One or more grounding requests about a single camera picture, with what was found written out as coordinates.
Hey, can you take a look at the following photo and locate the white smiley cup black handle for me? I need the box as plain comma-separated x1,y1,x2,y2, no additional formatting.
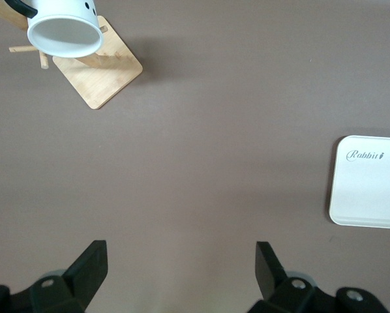
3,0,105,59

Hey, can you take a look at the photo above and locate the wooden cup rack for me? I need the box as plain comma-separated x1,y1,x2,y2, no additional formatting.
0,0,143,110

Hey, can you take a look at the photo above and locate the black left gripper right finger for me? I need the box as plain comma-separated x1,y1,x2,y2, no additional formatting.
248,241,316,313

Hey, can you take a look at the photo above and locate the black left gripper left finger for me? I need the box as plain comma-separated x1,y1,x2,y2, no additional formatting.
29,240,108,313

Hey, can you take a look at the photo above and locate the cream plastic tray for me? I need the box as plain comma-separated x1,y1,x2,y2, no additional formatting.
327,135,390,230

